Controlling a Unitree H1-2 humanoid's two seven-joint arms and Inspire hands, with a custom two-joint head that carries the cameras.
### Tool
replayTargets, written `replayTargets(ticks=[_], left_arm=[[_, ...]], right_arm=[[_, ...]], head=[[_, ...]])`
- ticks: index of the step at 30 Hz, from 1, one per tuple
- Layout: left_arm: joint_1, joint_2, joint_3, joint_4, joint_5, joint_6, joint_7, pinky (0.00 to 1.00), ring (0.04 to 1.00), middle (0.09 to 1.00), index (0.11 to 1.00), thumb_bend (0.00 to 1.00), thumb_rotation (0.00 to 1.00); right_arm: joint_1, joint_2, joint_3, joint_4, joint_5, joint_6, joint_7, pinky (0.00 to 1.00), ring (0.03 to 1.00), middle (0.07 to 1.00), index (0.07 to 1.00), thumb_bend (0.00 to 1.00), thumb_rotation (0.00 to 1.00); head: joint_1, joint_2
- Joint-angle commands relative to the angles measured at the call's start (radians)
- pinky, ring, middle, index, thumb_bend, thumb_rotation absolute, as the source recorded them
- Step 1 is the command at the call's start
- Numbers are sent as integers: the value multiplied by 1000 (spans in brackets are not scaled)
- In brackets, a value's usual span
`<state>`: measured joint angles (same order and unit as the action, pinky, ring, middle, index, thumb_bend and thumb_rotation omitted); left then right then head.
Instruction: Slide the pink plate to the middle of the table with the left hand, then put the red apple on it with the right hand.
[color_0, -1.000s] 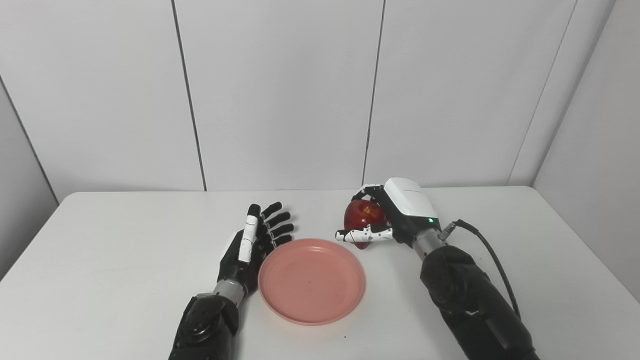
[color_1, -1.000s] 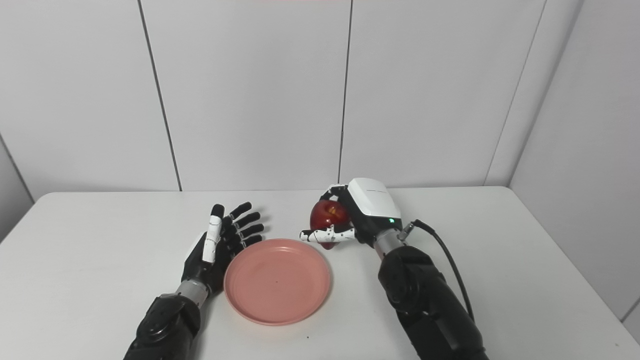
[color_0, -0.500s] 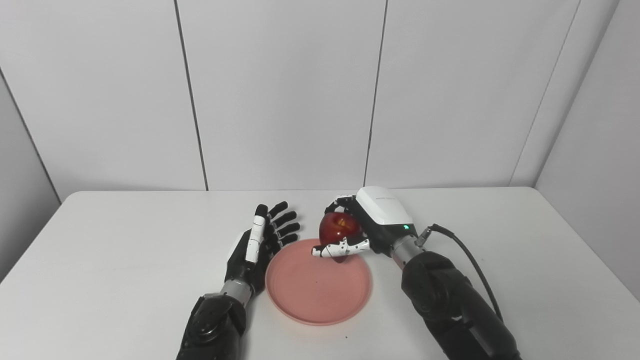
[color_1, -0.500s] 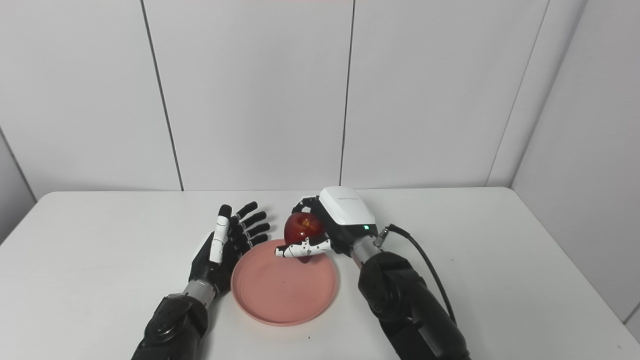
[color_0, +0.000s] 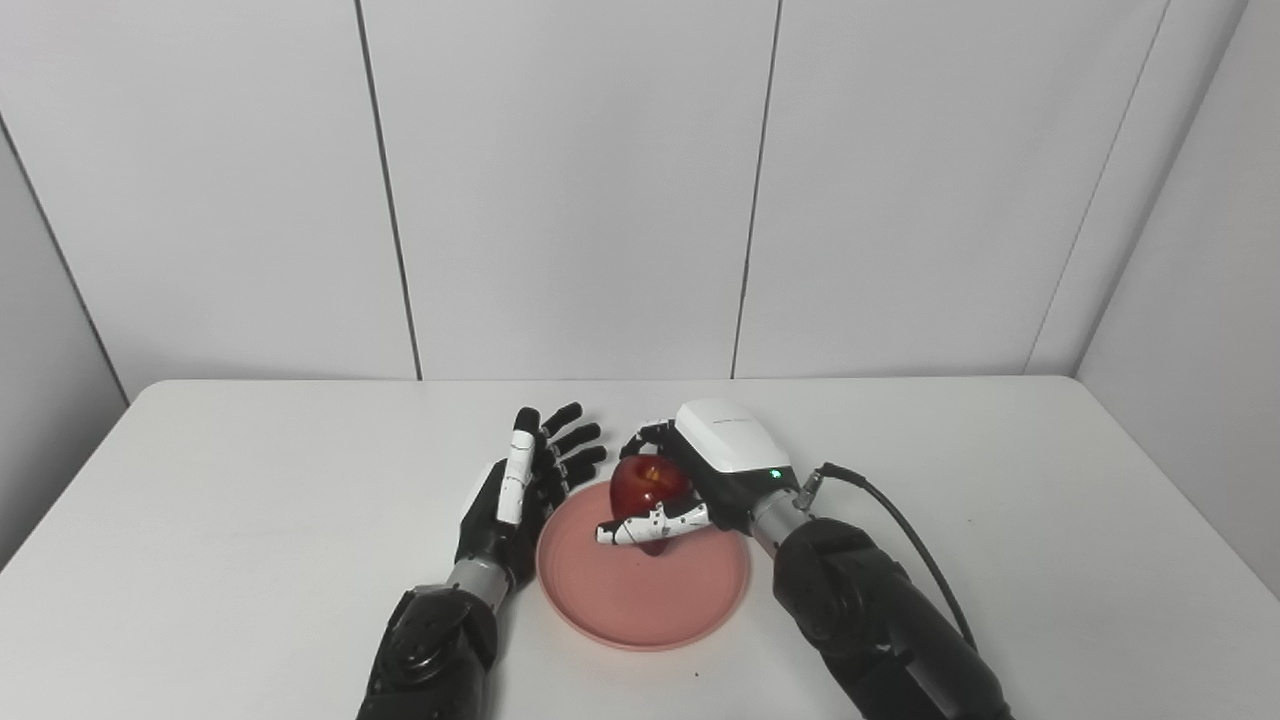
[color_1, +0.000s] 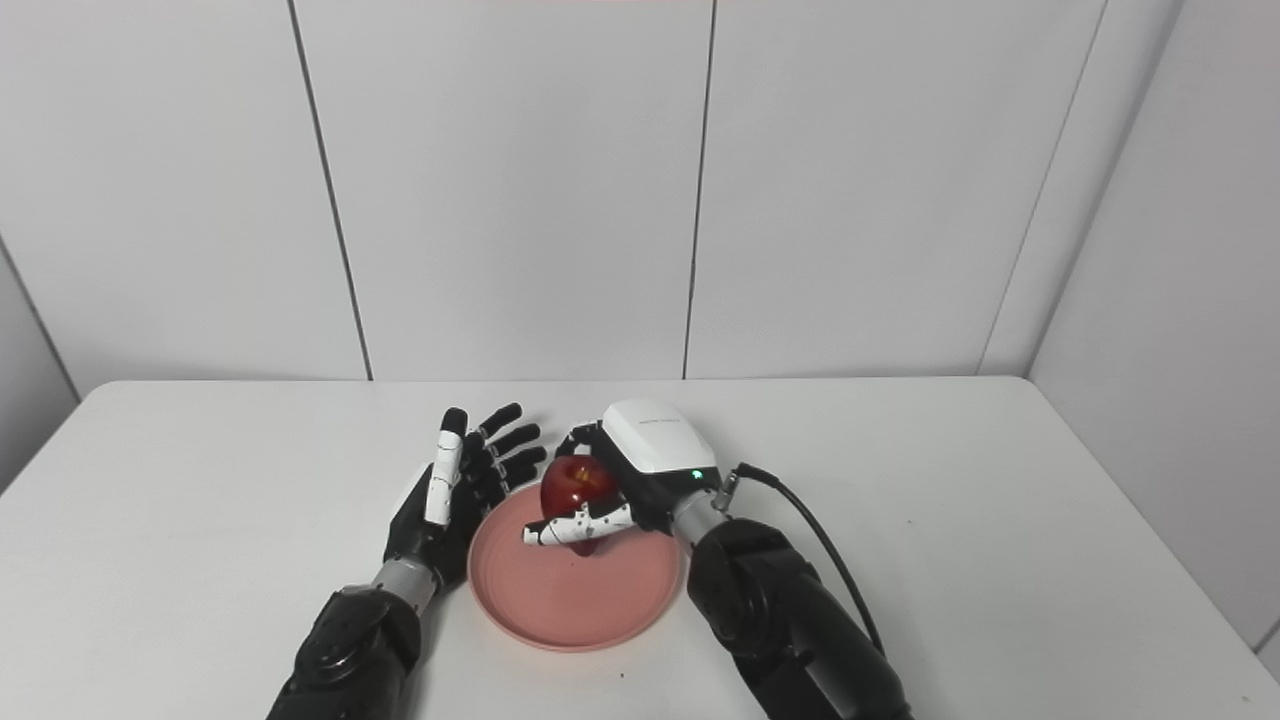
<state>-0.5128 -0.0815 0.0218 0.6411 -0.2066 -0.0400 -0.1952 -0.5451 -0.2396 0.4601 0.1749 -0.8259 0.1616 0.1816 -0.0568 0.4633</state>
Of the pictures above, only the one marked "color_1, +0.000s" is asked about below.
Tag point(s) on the pink round plate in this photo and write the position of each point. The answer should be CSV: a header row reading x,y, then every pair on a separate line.
x,y
570,600

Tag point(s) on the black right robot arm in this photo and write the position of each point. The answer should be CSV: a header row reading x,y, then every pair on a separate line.
x,y
790,630

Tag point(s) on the red apple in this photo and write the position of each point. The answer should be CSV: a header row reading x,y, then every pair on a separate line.
x,y
575,485

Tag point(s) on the black and white left hand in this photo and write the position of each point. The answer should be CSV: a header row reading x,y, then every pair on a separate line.
x,y
430,535

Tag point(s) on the black and white right hand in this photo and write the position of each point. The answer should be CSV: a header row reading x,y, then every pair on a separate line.
x,y
660,450

